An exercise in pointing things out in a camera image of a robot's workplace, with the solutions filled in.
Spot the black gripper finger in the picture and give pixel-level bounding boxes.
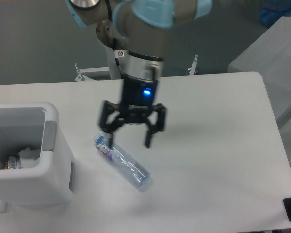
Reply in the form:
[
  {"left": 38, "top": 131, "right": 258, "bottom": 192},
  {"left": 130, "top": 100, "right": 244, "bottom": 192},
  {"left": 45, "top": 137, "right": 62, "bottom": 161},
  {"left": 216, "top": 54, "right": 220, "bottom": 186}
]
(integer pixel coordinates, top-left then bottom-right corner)
[
  {"left": 98, "top": 100, "right": 125, "bottom": 149},
  {"left": 143, "top": 103, "right": 167, "bottom": 148}
]

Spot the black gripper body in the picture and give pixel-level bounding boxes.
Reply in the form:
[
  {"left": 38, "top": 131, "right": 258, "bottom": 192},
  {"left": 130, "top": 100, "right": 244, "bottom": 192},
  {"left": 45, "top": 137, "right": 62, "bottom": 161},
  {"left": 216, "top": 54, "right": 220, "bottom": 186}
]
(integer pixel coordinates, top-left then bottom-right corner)
[{"left": 119, "top": 74, "right": 159, "bottom": 125}]

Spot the clear plastic water bottle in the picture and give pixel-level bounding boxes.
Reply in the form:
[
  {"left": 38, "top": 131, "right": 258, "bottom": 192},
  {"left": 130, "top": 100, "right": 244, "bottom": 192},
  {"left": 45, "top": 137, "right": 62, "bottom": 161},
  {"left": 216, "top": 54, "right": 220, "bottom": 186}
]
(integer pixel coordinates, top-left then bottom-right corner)
[{"left": 93, "top": 134, "right": 150, "bottom": 190}]

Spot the white wrapper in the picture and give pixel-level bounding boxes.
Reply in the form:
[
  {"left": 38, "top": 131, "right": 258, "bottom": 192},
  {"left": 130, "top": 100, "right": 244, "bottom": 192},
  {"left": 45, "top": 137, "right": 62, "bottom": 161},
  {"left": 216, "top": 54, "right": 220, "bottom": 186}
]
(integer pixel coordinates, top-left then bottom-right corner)
[{"left": 17, "top": 148, "right": 41, "bottom": 169}]

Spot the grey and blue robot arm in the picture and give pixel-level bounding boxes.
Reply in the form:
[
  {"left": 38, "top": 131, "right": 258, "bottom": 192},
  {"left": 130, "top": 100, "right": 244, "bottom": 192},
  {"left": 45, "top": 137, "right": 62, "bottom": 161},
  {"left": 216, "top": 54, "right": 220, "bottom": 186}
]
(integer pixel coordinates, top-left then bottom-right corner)
[{"left": 66, "top": 0, "right": 213, "bottom": 147}]

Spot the white trash can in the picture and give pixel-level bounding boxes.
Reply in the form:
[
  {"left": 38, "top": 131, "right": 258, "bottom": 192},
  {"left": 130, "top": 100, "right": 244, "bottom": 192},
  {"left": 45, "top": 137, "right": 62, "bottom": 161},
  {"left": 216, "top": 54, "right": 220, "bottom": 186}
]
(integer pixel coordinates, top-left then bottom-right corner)
[{"left": 0, "top": 102, "right": 75, "bottom": 205}]

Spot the blue object on floor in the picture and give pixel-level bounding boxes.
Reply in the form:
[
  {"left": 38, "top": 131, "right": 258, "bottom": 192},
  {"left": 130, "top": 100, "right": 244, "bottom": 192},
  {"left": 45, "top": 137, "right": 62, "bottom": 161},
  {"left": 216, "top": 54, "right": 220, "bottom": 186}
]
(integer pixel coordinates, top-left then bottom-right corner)
[{"left": 259, "top": 0, "right": 291, "bottom": 27}]

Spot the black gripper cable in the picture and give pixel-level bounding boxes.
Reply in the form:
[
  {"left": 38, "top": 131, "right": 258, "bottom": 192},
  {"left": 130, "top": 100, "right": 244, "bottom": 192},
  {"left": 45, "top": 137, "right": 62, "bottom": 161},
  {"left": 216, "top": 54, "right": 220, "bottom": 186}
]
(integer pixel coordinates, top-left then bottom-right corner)
[{"left": 149, "top": 66, "right": 158, "bottom": 82}]

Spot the white pedestal base frame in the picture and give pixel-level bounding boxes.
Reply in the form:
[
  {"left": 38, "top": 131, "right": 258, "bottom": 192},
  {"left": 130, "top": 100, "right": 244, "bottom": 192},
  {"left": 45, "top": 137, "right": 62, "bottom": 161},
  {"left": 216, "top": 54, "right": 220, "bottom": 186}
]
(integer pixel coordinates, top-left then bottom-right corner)
[{"left": 74, "top": 55, "right": 198, "bottom": 82}]

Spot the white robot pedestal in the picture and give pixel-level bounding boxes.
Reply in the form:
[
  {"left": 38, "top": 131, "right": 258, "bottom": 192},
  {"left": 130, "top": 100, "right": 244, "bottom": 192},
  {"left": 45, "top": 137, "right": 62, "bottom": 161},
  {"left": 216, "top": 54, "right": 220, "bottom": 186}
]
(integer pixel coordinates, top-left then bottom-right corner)
[{"left": 96, "top": 19, "right": 146, "bottom": 80}]

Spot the black pedestal cable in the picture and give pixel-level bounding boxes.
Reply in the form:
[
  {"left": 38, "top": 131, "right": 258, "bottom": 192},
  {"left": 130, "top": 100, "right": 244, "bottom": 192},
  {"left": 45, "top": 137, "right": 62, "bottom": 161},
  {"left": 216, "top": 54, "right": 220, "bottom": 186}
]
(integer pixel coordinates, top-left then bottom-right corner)
[{"left": 113, "top": 38, "right": 125, "bottom": 80}]

